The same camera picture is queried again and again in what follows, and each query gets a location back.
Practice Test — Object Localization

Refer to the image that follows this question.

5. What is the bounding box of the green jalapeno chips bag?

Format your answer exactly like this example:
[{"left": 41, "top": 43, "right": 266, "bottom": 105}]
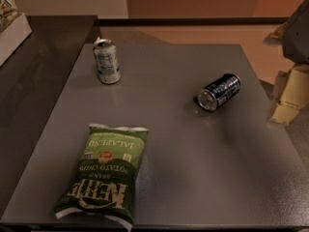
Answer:
[{"left": 54, "top": 124, "right": 149, "bottom": 230}]

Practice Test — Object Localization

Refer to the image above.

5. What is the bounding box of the blue pepsi can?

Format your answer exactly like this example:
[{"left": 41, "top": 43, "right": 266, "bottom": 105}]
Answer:
[{"left": 197, "top": 73, "right": 241, "bottom": 112}]

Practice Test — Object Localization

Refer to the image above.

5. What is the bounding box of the white box with snacks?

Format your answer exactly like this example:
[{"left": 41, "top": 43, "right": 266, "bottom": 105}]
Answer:
[{"left": 0, "top": 0, "right": 32, "bottom": 66}]

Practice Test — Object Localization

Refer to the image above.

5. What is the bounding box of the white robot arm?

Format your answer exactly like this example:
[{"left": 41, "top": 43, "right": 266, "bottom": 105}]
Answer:
[{"left": 264, "top": 0, "right": 309, "bottom": 125}]

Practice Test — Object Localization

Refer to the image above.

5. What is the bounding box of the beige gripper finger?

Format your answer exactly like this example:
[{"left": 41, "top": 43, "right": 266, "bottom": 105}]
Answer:
[
  {"left": 268, "top": 23, "right": 287, "bottom": 40},
  {"left": 269, "top": 64, "right": 309, "bottom": 125}
]

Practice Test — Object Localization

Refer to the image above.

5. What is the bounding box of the dark side table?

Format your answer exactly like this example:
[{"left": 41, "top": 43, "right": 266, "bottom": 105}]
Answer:
[{"left": 0, "top": 15, "right": 100, "bottom": 217}]

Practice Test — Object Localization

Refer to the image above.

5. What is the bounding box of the silver soda can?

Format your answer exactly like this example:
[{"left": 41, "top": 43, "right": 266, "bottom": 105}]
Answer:
[{"left": 93, "top": 38, "right": 121, "bottom": 84}]

